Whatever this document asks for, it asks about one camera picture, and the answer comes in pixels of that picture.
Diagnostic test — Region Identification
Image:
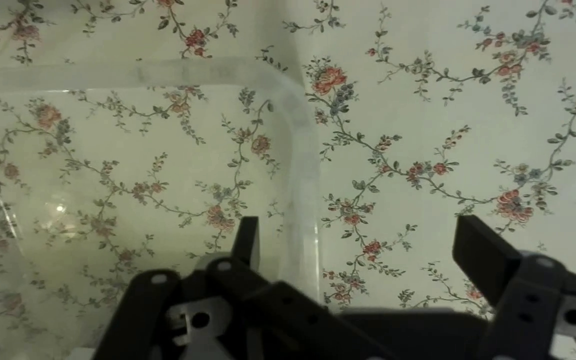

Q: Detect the floral bed sheet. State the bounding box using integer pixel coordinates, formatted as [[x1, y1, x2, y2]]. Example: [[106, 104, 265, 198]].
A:
[[0, 0, 576, 360]]

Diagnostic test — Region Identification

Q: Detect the clear plastic box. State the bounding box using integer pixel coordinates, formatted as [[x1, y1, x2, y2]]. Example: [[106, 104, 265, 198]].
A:
[[0, 55, 324, 360]]

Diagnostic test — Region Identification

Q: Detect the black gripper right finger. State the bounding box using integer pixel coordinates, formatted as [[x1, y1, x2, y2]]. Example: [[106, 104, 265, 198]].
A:
[[451, 211, 576, 360]]

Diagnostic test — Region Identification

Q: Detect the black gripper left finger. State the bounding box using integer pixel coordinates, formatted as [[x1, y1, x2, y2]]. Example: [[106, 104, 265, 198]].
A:
[[92, 214, 396, 360]]

